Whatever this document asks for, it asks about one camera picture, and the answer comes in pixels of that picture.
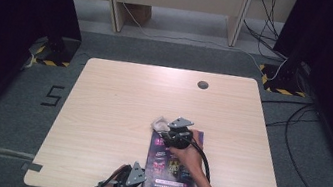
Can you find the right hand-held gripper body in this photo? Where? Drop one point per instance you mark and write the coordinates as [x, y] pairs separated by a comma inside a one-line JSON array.
[[179, 136]]

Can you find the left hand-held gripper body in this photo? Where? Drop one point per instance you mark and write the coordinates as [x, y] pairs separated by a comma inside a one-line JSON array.
[[134, 178]]

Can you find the red magazine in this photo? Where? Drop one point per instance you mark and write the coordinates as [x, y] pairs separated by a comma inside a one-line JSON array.
[[175, 176]]

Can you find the person's right hand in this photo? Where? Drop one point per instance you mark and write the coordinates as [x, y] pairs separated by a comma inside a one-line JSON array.
[[189, 158]]

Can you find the grey tape piece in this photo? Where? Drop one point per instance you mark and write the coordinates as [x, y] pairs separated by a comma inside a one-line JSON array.
[[32, 166]]

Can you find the stand base with hazard tape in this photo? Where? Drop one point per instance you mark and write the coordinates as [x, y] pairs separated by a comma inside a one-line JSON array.
[[59, 51], [282, 81]]

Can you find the brown cardboard box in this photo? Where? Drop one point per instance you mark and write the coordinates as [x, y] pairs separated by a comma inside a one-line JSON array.
[[138, 13]]

